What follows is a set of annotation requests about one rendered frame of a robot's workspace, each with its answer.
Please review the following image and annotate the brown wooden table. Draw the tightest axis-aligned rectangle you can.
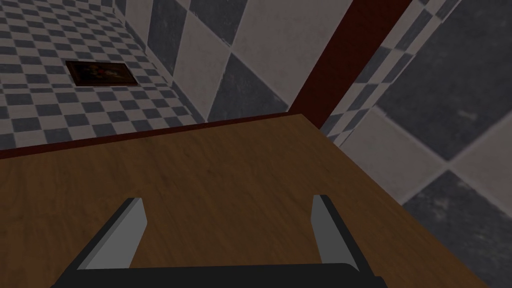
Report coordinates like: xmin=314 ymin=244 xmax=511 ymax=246
xmin=0 ymin=113 xmax=492 ymax=288

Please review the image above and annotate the dark framed wall picture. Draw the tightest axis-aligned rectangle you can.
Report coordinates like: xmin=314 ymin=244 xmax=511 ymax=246
xmin=65 ymin=60 xmax=140 ymax=87

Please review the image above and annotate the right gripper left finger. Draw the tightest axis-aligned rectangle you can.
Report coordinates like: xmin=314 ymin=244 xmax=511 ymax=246
xmin=67 ymin=197 xmax=148 ymax=271

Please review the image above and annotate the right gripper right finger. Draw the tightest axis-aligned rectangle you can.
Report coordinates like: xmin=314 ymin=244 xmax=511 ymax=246
xmin=311 ymin=194 xmax=374 ymax=273

